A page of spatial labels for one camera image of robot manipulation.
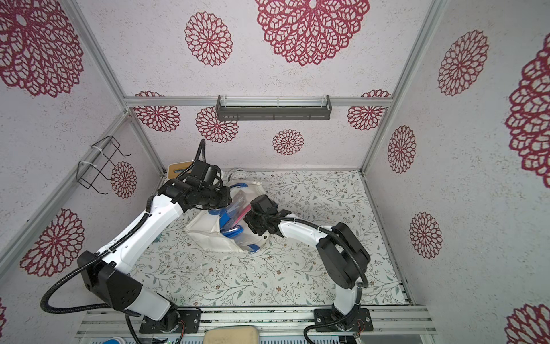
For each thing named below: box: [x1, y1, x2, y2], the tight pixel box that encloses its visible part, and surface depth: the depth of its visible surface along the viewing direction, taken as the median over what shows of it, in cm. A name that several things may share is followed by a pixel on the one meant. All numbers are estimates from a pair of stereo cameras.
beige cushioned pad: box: [203, 325, 260, 344], surface depth 69 cm
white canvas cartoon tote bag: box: [186, 209, 270, 253], surface depth 86 cm
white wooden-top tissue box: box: [167, 159, 195, 180], surface depth 119 cm
